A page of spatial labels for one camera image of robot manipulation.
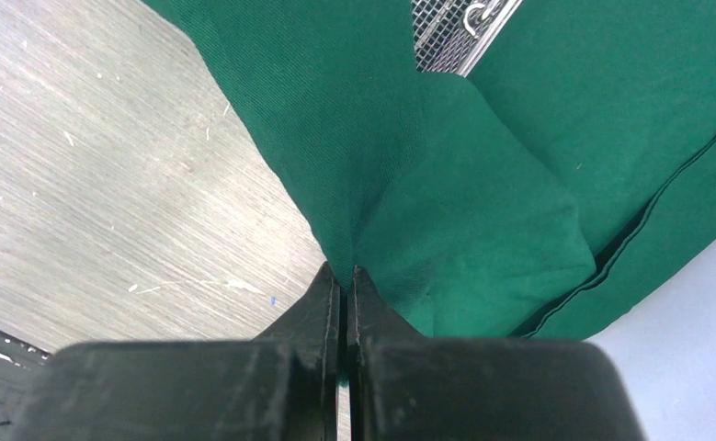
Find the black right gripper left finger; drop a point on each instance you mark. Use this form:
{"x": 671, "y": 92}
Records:
{"x": 280, "y": 385}

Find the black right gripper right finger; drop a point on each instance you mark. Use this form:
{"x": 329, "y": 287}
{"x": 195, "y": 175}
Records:
{"x": 407, "y": 386}

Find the green surgical drape cloth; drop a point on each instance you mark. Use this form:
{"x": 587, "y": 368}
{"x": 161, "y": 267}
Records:
{"x": 568, "y": 176}

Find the metal mesh instrument tray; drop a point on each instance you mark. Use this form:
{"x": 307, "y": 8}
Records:
{"x": 451, "y": 36}

